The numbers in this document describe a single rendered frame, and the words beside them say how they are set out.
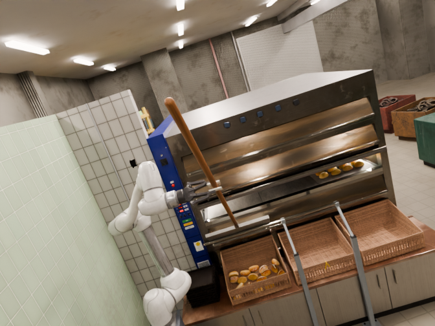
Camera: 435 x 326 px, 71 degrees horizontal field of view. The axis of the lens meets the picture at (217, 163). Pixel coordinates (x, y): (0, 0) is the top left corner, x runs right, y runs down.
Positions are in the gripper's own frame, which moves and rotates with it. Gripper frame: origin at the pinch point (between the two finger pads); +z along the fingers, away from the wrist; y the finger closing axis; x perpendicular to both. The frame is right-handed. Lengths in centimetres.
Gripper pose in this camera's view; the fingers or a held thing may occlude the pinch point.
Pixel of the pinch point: (214, 186)
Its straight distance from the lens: 160.4
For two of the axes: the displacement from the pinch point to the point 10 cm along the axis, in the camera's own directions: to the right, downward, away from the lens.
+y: 2.5, 8.7, -4.2
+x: -1.6, -3.9, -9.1
